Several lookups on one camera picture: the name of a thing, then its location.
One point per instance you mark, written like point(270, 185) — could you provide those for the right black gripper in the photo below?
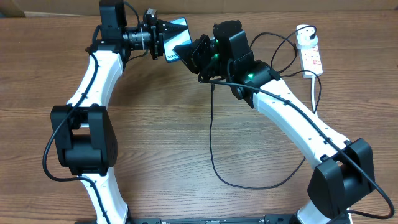
point(192, 58)

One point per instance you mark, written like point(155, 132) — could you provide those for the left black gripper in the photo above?
point(158, 30)

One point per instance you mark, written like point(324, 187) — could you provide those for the blue Galaxy smartphone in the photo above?
point(182, 38)

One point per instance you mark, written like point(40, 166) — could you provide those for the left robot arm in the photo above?
point(83, 135)

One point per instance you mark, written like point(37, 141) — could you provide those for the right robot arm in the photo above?
point(343, 170)

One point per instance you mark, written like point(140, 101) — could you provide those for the white charger plug adapter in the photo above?
point(306, 36)

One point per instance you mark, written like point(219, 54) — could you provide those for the white power strip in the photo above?
point(310, 62)

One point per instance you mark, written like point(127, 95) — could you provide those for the brown cardboard backdrop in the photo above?
point(22, 8)

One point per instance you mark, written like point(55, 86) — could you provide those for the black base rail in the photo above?
point(205, 221)

